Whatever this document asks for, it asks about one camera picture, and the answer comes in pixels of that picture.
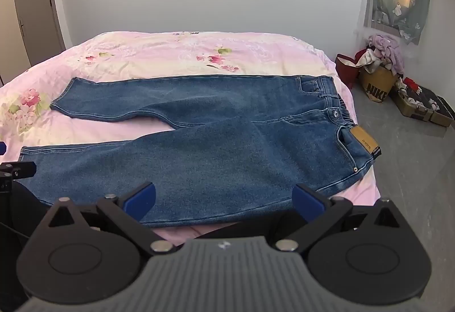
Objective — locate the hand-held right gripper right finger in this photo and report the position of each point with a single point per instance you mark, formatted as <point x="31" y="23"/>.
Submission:
<point x="307" y="203"/>

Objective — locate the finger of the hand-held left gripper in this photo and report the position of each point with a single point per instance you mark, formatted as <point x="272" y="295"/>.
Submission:
<point x="19" y="170"/>

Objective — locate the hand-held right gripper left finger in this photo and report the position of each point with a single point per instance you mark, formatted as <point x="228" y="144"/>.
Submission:
<point x="140" y="200"/>

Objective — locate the blue denim pants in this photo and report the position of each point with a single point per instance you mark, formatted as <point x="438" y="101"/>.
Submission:
<point x="213" y="155"/>

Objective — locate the tan paper bag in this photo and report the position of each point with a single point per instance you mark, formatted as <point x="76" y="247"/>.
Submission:
<point x="376" y="84"/>

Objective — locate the beige wardrobe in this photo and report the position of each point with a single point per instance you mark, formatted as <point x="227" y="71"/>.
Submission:
<point x="10" y="31"/>

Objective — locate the red bag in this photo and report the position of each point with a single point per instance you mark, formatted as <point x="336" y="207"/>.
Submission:
<point x="346" y="70"/>

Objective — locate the pink floral bed sheet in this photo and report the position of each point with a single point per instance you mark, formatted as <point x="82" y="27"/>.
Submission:
<point x="160" y="52"/>

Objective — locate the open suitcase with clothes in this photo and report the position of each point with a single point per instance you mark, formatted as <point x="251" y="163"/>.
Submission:
<point x="423" y="99"/>

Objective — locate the grey-brown door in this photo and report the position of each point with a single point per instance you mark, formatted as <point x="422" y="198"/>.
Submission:
<point x="35" y="13"/>

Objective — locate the pile of purple clothes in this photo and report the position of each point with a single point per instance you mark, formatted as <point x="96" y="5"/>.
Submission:
<point x="391" y="49"/>

